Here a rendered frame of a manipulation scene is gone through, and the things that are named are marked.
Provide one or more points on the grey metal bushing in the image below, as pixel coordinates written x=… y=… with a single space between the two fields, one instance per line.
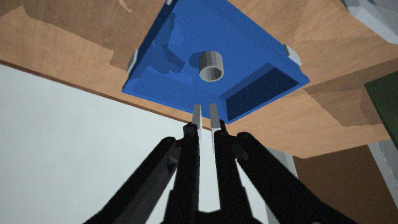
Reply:
x=211 y=66

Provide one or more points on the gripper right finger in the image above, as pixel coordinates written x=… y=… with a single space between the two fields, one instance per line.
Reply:
x=290 y=201

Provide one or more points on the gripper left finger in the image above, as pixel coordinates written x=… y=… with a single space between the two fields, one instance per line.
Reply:
x=136 y=199

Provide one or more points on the blue plastic crate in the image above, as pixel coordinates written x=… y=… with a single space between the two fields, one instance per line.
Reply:
x=167 y=72

